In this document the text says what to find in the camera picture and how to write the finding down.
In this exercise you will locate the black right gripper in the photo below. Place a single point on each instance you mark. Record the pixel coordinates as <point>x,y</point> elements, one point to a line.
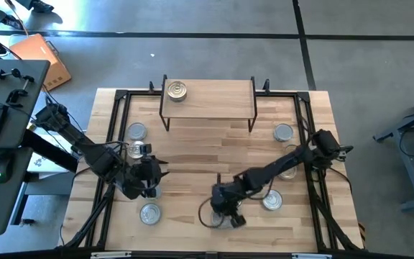
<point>225,199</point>

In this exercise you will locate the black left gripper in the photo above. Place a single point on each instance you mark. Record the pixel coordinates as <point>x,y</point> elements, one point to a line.
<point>144,178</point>

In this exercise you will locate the silver pull-tab tuna can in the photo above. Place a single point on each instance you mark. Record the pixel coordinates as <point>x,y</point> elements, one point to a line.
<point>272,200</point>
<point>150,214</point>

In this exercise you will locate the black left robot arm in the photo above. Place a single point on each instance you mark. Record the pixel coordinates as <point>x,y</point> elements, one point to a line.
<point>85,144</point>

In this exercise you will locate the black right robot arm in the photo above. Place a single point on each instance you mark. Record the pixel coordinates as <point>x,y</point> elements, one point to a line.
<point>282,162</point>

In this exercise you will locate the wooden shelf black metal legs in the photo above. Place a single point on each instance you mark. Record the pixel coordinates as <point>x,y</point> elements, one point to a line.
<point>214,100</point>

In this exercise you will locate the white printed paper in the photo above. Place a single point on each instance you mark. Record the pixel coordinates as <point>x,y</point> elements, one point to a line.
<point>49,165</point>

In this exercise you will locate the yellow black striped tape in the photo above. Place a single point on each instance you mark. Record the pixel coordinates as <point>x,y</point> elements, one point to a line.
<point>361,230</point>

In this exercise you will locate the small black floor object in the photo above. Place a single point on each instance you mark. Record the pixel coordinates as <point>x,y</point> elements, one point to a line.
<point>27,222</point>

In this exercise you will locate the black computer mouse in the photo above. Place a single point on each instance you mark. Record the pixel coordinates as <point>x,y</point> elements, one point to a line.
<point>2,168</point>

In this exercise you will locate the orange case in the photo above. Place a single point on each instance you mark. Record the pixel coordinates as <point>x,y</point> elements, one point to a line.
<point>38,57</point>

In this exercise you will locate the blue-grey metal stand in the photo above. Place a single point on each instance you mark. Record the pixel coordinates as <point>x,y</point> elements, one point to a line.
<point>413,172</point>

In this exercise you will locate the person's foot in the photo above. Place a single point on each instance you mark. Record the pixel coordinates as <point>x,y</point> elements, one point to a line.
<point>40,5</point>

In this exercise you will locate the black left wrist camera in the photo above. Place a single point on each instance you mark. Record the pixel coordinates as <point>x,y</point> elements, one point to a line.
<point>146,149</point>

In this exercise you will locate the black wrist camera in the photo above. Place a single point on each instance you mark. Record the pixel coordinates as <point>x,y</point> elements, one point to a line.
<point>146,149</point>
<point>218,178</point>

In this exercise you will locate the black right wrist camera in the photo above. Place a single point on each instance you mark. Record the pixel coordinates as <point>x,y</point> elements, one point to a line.
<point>218,178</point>

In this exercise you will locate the silver table bracket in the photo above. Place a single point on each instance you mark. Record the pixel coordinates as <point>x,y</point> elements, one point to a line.
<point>311,256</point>
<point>110,254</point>

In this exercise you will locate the small black frame clamp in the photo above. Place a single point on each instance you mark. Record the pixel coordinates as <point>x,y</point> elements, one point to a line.
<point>151,87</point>
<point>266,86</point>

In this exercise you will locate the grey arm base bracket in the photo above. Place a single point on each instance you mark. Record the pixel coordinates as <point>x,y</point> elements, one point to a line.
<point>341,151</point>

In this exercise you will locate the black aluminium table frame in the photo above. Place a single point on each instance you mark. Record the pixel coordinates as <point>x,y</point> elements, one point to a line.
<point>282,94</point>

